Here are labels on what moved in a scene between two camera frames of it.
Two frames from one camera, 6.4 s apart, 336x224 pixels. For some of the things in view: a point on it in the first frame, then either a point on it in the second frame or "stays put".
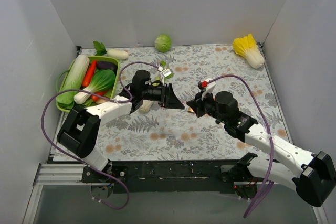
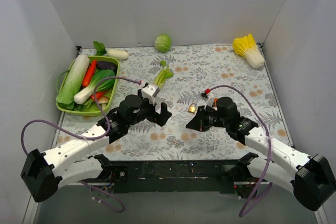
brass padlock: [191, 110] stays put
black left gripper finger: [172, 102] to [161, 119]
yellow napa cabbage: [246, 47] stays put
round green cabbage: [163, 43] stays put
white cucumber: [119, 54] stays put
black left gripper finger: [170, 91] to [153, 107]
